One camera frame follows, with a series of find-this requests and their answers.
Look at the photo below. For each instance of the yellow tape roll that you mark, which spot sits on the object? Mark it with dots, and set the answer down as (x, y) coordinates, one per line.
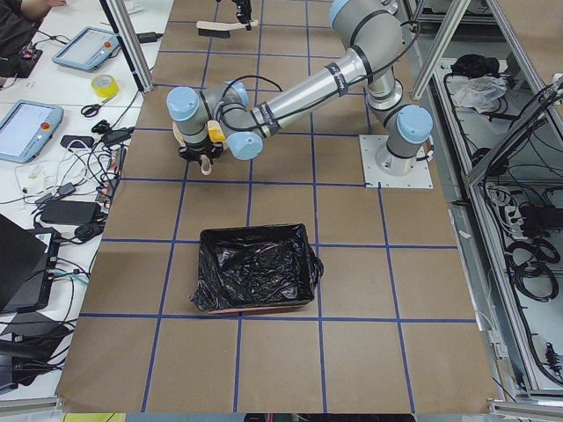
(105, 86)

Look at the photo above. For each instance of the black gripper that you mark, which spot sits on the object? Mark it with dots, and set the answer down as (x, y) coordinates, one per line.
(241, 10)
(196, 149)

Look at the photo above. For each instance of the bin with black liner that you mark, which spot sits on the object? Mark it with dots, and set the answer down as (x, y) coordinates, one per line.
(260, 267)

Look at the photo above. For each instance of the black power adapter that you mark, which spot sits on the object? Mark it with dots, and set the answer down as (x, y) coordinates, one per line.
(69, 212)

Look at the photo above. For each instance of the beige plastic dustpan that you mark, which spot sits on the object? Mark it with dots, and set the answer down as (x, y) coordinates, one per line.
(204, 165)

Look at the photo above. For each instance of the teach pendant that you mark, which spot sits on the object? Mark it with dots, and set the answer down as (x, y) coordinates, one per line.
(87, 50)
(26, 129)

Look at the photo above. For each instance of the black laptop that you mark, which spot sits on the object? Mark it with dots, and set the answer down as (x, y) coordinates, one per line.
(27, 262)

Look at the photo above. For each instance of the near teach pendant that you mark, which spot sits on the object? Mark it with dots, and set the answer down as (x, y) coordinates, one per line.
(26, 129)

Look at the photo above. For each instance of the far teach pendant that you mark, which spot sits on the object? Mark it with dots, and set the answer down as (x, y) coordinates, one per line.
(87, 50)

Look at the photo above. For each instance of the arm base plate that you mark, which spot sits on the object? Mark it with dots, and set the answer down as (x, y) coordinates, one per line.
(383, 170)

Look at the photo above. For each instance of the aluminium frame post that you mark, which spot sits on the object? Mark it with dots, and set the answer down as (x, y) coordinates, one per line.
(120, 22)

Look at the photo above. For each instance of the black handled scissors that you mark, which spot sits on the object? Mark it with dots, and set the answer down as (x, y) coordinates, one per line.
(92, 110)

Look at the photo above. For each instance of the yellow green sponge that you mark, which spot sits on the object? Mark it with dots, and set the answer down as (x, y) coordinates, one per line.
(215, 132)

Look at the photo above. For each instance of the white hand brush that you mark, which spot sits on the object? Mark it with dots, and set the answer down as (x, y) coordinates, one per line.
(222, 30)

